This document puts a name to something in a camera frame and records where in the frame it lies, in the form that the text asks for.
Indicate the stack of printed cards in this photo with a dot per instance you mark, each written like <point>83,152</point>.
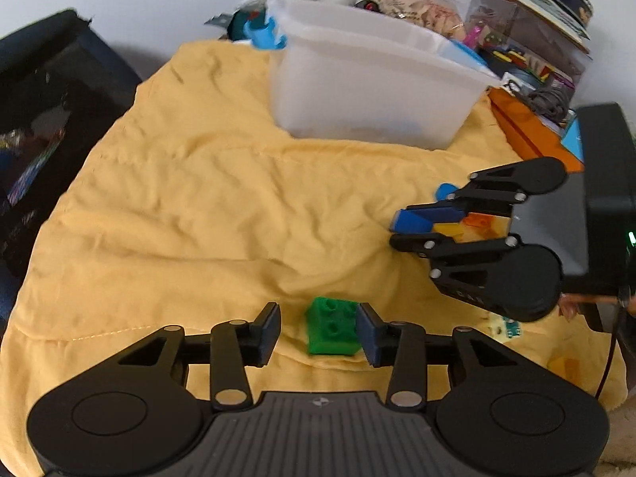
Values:
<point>541,15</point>

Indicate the white translucent plastic bin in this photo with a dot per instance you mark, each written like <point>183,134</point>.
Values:
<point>372,89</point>

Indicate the clear plastic box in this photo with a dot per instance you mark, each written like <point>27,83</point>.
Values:
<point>516,44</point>

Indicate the green building block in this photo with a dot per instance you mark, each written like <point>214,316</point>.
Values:
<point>330,330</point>

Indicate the light blue card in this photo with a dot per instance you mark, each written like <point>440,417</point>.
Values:
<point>574,139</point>

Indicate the orange building block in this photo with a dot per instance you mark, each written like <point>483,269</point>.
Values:
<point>484,226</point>

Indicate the orange box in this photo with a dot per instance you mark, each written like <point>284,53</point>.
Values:
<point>526,124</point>

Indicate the blue building block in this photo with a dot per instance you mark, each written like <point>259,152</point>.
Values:
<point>415,221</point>

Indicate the person's right hand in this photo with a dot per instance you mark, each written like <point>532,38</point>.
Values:
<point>569,305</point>

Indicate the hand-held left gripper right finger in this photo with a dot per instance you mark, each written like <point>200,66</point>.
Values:
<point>368,335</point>

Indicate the yellow blanket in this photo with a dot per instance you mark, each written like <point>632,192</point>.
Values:
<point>198,184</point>

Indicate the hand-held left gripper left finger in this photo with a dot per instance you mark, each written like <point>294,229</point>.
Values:
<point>268,333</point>

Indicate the dark blue fabric bag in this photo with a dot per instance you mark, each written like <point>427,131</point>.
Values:
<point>59,84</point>

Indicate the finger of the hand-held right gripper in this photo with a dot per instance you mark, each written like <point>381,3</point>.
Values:
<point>462,253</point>
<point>492,194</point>

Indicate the black red toy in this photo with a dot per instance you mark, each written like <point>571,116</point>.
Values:
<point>368,6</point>

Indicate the printed snack bag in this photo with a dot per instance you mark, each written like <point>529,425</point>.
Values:
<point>422,2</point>

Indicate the blue round block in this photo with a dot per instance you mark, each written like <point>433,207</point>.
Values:
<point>444,191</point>

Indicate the small printed card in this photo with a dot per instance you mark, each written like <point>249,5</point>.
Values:
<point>507,327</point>

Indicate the teal toy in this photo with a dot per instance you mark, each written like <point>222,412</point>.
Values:
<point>243,25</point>

